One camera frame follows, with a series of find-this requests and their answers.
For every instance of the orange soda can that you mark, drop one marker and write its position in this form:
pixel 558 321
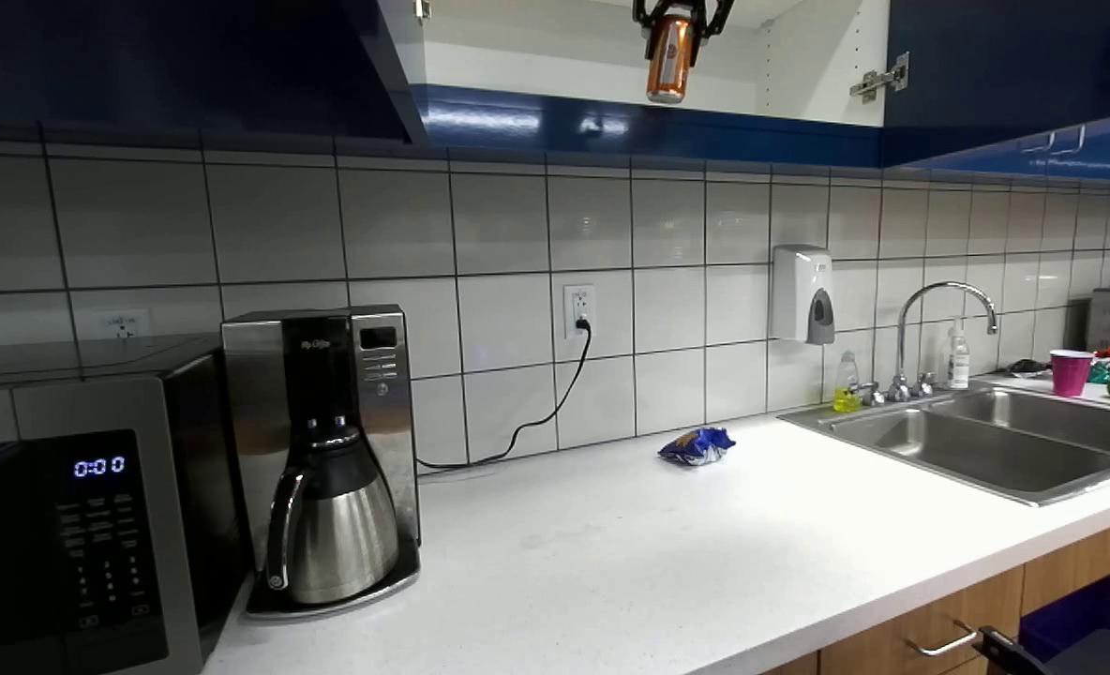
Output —
pixel 672 59

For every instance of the metal cabinet hinge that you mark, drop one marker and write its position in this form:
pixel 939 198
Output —
pixel 878 80
pixel 420 10

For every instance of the blue cabinet door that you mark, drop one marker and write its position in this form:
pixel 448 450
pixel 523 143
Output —
pixel 1019 61
pixel 204 61

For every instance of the wooden base cabinet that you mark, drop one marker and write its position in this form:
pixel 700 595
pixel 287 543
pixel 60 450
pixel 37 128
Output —
pixel 930 623

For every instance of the white soap dispenser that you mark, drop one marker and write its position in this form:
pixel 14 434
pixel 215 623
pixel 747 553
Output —
pixel 800 295

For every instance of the chrome faucet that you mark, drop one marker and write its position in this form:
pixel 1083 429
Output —
pixel 904 323

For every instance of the yellow dish soap bottle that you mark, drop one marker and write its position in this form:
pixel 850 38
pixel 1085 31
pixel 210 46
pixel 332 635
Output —
pixel 845 400

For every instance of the small white bottle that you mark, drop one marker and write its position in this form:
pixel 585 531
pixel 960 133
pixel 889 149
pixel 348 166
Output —
pixel 960 366

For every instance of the blue snack wrapper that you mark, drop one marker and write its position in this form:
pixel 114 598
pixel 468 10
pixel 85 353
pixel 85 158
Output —
pixel 694 448

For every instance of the black steel coffee maker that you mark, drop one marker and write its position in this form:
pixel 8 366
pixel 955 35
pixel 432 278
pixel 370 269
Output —
pixel 379 376

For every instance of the pink cup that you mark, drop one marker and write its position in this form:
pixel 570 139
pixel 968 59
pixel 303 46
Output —
pixel 1070 374

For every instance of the stainless steel sink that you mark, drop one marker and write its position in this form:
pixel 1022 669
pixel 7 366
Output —
pixel 992 455

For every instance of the steel coffee carafe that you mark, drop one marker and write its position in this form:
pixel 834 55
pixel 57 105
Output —
pixel 342 536

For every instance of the black stand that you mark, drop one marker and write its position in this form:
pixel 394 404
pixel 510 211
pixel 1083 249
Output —
pixel 1007 655

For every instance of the blue bin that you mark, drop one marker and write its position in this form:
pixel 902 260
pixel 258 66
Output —
pixel 1083 621

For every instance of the black steel microwave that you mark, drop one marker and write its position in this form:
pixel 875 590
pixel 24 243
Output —
pixel 30 565

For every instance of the blue wall cabinet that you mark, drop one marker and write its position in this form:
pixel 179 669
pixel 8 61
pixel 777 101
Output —
pixel 578 124

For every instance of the white wall outlet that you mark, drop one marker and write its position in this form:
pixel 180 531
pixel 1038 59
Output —
pixel 127 329
pixel 575 304

